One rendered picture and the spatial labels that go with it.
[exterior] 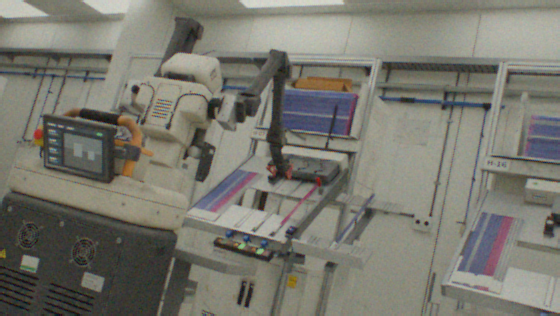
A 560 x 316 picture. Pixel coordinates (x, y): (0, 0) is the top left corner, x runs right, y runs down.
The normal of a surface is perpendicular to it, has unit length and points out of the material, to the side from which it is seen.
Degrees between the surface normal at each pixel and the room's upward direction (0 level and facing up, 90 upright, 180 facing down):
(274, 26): 90
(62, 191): 90
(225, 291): 90
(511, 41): 90
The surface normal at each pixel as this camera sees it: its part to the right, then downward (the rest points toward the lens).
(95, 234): -0.28, -0.22
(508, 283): -0.18, -0.86
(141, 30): -0.49, -0.25
